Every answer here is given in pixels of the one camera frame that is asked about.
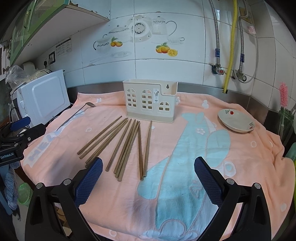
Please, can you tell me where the wooden chopstick one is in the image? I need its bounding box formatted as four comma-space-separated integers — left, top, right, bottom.
77, 116, 122, 155

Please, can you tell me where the wooden chopstick two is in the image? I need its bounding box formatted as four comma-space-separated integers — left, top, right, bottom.
79, 118, 126, 159

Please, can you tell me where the wooden chopstick nine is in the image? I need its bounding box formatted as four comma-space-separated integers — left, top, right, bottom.
144, 121, 152, 177

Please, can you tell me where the green plastic basket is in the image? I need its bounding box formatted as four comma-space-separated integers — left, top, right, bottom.
18, 183, 33, 207

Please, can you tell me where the white microwave oven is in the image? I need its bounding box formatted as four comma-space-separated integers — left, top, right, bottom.
13, 70, 70, 127

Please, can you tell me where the wooden chopstick three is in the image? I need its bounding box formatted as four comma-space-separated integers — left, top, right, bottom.
85, 118, 128, 166

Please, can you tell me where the metal ladle spoon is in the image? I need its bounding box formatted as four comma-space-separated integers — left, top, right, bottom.
54, 102, 96, 133

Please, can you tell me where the wooden chopstick four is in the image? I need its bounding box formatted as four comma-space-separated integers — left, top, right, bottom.
105, 120, 132, 172

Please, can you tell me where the wooden chopstick six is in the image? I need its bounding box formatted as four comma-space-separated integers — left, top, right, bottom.
114, 120, 137, 178

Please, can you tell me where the pink whale towel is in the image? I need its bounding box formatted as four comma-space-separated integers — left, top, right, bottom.
21, 91, 295, 240

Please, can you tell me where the wooden chopstick five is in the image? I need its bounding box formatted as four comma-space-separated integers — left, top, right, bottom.
113, 120, 136, 175

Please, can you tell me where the wooden chopstick eight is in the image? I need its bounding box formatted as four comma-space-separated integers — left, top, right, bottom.
138, 124, 144, 181

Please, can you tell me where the white ceramic dish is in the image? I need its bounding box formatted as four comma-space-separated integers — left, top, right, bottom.
218, 109, 255, 133

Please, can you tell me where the wooden chopstick seven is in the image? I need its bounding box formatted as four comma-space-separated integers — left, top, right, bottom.
117, 121, 140, 182

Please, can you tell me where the pink bottle brush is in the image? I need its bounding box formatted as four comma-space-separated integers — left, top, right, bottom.
279, 82, 288, 108

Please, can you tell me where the cream plastic utensil holder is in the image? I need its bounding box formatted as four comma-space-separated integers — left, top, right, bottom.
122, 79, 178, 123

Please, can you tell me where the green wall cabinet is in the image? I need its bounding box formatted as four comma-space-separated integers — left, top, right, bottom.
1, 1, 111, 75

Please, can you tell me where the braided metal hose right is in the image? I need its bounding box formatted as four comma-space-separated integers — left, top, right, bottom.
233, 0, 259, 83

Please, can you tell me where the braided metal hose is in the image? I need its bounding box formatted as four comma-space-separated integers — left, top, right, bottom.
208, 0, 221, 68
233, 0, 259, 83

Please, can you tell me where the water valve red handle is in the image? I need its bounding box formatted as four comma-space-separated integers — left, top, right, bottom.
211, 65, 225, 75

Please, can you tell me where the braided metal hose left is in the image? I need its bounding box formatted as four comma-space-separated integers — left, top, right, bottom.
208, 0, 221, 68

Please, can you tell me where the yellow gas hose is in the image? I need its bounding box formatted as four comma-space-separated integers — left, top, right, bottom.
222, 0, 238, 93

